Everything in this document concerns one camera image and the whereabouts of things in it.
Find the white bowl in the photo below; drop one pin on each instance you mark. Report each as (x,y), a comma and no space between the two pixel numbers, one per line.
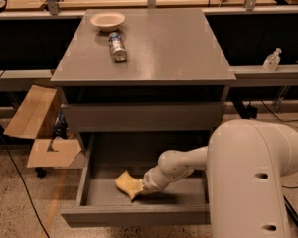
(107,21)

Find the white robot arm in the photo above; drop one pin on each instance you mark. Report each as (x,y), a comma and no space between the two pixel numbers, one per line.
(244,161)

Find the clear sanitizer bottle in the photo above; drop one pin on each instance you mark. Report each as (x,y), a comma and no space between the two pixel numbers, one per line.
(272,61)

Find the grey drawer cabinet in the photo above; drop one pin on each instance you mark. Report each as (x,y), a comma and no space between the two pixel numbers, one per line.
(173,57)

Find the open cardboard box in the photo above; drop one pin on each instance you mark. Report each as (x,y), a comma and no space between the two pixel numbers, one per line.
(35,119)

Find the black power adapter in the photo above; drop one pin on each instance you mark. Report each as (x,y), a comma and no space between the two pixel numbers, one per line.
(249,112)

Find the open grey middle drawer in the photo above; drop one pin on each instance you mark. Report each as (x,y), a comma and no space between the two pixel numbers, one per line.
(100,203)

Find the closed grey top drawer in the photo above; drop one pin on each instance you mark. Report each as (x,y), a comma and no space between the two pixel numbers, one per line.
(142,117)

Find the yellow sponge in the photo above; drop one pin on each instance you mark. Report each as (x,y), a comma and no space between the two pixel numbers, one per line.
(128,184)

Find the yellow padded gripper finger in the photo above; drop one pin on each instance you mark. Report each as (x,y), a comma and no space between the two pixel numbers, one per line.
(138,192)

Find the black stand leg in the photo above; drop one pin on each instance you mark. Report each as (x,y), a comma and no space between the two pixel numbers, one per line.
(291,201)

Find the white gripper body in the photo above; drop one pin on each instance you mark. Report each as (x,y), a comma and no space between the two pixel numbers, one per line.
(151,181)

